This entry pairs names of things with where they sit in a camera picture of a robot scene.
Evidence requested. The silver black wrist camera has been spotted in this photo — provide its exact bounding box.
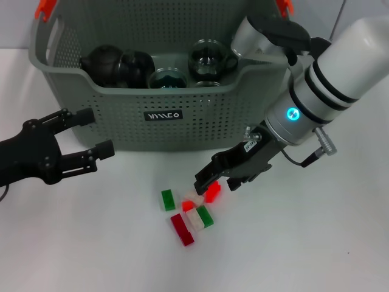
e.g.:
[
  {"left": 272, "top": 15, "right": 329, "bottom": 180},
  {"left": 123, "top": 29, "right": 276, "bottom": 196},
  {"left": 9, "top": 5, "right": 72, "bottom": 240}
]
[{"left": 230, "top": 15, "right": 313, "bottom": 67}]

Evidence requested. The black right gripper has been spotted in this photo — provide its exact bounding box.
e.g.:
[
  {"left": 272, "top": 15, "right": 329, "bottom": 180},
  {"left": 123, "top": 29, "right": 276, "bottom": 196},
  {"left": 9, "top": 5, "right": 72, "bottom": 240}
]
[{"left": 193, "top": 124, "right": 283, "bottom": 196}]

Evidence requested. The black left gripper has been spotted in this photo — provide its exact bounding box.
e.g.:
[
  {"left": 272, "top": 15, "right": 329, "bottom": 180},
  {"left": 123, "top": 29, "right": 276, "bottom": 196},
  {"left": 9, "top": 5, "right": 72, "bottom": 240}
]
[{"left": 0, "top": 108, "right": 115, "bottom": 191}]

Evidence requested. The dark red toy brick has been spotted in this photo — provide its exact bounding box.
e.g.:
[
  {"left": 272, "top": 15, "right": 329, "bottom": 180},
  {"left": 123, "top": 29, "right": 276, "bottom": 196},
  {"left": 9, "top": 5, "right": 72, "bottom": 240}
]
[{"left": 170, "top": 212, "right": 195, "bottom": 247}]

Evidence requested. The orange wedge toy brick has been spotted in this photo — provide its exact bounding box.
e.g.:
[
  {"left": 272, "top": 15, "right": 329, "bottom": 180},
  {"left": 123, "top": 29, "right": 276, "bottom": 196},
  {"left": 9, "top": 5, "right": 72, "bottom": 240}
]
[{"left": 204, "top": 181, "right": 223, "bottom": 204}]

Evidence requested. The white translucent toy brick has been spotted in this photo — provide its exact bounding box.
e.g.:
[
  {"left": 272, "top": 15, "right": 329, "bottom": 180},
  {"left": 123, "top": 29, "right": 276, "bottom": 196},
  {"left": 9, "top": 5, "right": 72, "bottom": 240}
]
[
  {"left": 185, "top": 209, "right": 205, "bottom": 232},
  {"left": 181, "top": 190, "right": 205, "bottom": 205}
]

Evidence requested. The right arm cable with plug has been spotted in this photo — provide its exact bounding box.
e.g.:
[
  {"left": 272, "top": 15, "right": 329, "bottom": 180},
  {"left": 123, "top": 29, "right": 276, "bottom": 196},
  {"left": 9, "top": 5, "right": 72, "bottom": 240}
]
[{"left": 244, "top": 125, "right": 339, "bottom": 169}]

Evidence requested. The green toy brick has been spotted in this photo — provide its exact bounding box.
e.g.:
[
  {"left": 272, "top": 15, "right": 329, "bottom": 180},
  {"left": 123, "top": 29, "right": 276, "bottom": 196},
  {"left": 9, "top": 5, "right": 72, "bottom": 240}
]
[
  {"left": 196, "top": 205, "right": 215, "bottom": 229},
  {"left": 160, "top": 189, "right": 176, "bottom": 212}
]

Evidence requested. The glass teacup with black holder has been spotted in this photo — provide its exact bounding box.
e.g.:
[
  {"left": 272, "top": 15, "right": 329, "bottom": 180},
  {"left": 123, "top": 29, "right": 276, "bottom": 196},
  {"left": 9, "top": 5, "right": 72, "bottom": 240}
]
[
  {"left": 148, "top": 68, "right": 190, "bottom": 89},
  {"left": 187, "top": 39, "right": 239, "bottom": 83},
  {"left": 120, "top": 49, "right": 157, "bottom": 89},
  {"left": 193, "top": 80, "right": 223, "bottom": 89}
]

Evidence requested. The grey perforated storage basket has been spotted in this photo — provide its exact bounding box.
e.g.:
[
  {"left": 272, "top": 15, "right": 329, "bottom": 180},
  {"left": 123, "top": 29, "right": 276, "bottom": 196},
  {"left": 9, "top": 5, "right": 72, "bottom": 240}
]
[{"left": 27, "top": 0, "right": 300, "bottom": 153}]

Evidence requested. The black clay teapot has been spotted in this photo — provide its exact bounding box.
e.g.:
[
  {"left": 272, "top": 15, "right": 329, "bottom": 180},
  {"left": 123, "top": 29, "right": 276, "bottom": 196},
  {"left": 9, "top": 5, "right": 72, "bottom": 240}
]
[{"left": 79, "top": 44, "right": 124, "bottom": 89}]

